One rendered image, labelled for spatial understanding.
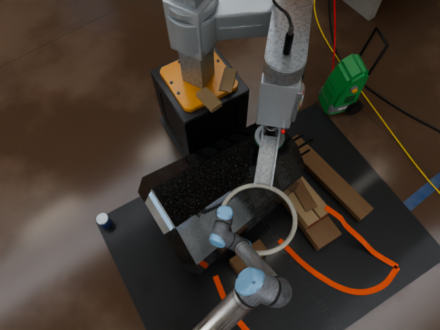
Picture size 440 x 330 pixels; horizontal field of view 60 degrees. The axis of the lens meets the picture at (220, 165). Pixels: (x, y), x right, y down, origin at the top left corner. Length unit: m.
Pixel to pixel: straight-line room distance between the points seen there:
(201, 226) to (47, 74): 2.68
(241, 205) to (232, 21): 1.22
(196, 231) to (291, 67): 1.23
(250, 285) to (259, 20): 1.74
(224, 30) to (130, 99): 1.71
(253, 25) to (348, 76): 1.27
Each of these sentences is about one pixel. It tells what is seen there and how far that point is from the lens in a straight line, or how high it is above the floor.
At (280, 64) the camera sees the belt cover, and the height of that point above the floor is 1.67.
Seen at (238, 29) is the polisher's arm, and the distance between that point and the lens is 2.68.
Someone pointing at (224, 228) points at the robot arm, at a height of 1.21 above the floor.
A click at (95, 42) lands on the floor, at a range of 4.70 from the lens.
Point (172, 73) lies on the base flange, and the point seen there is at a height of 0.78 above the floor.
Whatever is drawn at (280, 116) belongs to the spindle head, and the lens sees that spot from 2.39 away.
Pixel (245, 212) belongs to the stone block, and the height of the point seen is 0.65.
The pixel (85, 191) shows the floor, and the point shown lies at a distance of 3.69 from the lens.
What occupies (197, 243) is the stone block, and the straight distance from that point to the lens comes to 2.63.
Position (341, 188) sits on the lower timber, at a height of 0.09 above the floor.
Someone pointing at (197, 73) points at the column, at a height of 0.96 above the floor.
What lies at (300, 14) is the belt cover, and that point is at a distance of 2.32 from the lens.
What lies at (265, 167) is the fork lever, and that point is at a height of 0.91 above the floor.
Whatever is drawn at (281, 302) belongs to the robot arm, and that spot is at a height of 1.59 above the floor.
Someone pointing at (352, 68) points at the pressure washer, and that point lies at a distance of 3.65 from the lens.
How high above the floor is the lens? 3.20
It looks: 64 degrees down
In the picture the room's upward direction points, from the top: 2 degrees counter-clockwise
